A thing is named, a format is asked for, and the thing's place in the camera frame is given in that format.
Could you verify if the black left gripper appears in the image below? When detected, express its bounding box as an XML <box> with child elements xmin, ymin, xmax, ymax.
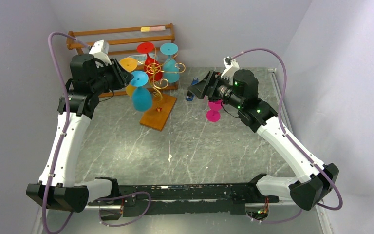
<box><xmin>93</xmin><ymin>58</ymin><xmax>135</xmax><ymax>95</ymax></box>

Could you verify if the yellow wine glass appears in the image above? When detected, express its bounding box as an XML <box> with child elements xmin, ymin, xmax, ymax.
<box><xmin>119</xmin><ymin>57</ymin><xmax>138</xmax><ymax>97</ymax></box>

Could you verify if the clear wine glass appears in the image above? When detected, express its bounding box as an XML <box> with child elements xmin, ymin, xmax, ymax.
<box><xmin>192</xmin><ymin>107</ymin><xmax>206</xmax><ymax>120</ymax></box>

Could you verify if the blue wine glass front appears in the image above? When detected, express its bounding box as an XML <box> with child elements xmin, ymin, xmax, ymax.
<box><xmin>130</xmin><ymin>71</ymin><xmax>152</xmax><ymax>112</ymax></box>

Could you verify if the blue wine glass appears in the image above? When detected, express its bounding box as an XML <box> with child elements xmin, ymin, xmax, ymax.
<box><xmin>130</xmin><ymin>71</ymin><xmax>152</xmax><ymax>112</ymax></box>
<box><xmin>160</xmin><ymin>42</ymin><xmax>180</xmax><ymax>83</ymax></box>

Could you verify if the pink wine glass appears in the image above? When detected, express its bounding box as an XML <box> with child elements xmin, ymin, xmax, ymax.
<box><xmin>206</xmin><ymin>100</ymin><xmax>222</xmax><ymax>122</ymax></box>

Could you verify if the gold wire glass rack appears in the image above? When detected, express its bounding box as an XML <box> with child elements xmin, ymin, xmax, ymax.
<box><xmin>140</xmin><ymin>53</ymin><xmax>186</xmax><ymax>131</ymax></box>

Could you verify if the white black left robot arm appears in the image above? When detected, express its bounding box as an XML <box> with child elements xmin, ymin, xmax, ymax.
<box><xmin>26</xmin><ymin>54</ymin><xmax>133</xmax><ymax>213</ymax></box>

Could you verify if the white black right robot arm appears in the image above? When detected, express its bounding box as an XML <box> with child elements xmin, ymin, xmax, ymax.
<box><xmin>188</xmin><ymin>69</ymin><xmax>339</xmax><ymax>211</ymax></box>

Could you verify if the red wine glass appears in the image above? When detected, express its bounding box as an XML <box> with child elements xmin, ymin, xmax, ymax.
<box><xmin>137</xmin><ymin>42</ymin><xmax>163</xmax><ymax>81</ymax></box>

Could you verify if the blue wine glass rear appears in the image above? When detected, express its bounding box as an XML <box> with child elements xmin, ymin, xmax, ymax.
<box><xmin>160</xmin><ymin>42</ymin><xmax>180</xmax><ymax>83</ymax></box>

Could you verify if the wooden shelf rack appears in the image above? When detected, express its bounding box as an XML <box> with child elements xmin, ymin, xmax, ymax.
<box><xmin>66</xmin><ymin>22</ymin><xmax>179</xmax><ymax>98</ymax></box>

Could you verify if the blue stapler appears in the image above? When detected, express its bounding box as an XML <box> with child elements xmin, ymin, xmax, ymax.
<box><xmin>186</xmin><ymin>77</ymin><xmax>199</xmax><ymax>101</ymax></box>

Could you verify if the toothbrush package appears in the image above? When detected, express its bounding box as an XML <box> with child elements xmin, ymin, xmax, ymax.
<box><xmin>129</xmin><ymin>53</ymin><xmax>155</xmax><ymax>64</ymax></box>

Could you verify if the yellow pink eraser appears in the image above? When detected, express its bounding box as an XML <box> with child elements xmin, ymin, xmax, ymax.
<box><xmin>140</xmin><ymin>25</ymin><xmax>166</xmax><ymax>33</ymax></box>

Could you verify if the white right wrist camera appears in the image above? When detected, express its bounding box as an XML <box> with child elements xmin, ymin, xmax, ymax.
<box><xmin>221</xmin><ymin>56</ymin><xmax>240</xmax><ymax>80</ymax></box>

